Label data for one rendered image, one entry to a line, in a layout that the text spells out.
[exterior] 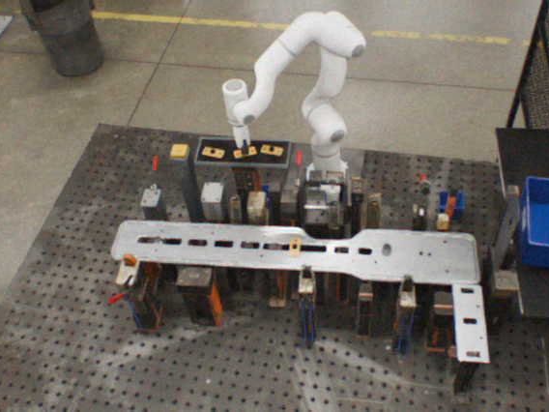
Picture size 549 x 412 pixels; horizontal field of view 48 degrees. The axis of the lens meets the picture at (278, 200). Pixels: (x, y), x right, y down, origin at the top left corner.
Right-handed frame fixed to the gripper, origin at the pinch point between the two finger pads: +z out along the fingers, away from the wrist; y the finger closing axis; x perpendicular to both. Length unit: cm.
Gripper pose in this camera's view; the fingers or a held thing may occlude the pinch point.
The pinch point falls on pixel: (244, 148)
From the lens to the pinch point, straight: 245.1
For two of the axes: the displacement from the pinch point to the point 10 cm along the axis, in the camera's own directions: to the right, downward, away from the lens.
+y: 2.5, 7.4, -6.3
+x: 9.7, -2.4, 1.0
